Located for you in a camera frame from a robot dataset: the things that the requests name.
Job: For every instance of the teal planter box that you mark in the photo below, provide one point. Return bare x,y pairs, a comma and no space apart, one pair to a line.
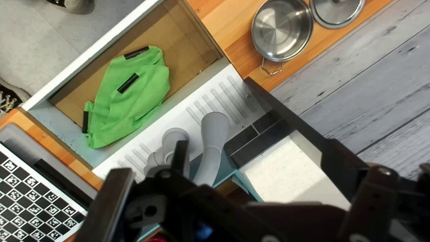
228,172

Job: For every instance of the grey wood plank panel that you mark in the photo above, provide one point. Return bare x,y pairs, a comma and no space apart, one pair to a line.
380,89

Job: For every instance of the green cloth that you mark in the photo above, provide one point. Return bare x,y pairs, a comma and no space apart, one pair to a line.
125,102

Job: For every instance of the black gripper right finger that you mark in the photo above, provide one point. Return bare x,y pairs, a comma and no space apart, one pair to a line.
343,168

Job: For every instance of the steel pot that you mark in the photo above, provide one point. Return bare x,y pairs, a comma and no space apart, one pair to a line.
282,31

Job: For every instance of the black-white marker calibration board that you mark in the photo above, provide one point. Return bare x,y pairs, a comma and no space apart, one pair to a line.
27,192

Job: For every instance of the narrow wooden counter strip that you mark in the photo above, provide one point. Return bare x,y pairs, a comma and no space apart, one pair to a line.
54,148

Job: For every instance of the black frame post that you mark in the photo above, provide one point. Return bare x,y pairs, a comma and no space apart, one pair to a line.
277,112

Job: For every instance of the white ribbed sink drainboard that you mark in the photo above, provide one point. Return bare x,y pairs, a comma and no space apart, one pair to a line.
201,102

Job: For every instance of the grey toy tap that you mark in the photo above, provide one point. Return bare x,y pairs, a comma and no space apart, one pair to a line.
215,135

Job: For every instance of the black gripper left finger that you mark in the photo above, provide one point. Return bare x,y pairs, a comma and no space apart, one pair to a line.
105,206

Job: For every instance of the white drawer with wooden inside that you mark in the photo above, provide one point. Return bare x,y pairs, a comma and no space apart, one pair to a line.
188,45

